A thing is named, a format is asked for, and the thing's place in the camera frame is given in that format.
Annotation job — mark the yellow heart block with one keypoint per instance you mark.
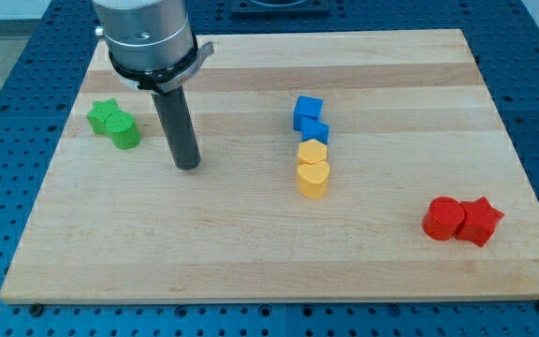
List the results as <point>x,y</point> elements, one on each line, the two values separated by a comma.
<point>312,179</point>

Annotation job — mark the wooden board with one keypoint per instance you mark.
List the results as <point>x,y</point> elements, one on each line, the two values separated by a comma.
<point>410,119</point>

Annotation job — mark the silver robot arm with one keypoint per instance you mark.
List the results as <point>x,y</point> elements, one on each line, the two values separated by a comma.
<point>151,43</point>

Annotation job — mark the blue cube block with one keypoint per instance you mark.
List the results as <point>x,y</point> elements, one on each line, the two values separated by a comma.
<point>306,107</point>

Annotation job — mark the red cylinder block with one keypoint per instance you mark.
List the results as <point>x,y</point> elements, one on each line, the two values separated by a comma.
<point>443,218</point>

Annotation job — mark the blue diamond block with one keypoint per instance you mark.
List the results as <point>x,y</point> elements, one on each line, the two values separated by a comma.
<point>312,129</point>

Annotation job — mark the yellow hexagon block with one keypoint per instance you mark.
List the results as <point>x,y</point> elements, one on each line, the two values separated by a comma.
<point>312,151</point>

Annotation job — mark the green cylinder block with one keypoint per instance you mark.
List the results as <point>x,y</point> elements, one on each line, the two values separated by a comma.
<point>122,129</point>

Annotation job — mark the green star block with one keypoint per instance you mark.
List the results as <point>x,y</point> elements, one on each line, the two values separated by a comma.
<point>99,114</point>

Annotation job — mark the red star block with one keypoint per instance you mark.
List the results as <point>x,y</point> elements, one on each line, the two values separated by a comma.
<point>480,221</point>

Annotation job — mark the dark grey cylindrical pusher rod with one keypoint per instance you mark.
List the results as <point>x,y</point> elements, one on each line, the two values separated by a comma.
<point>174,115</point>

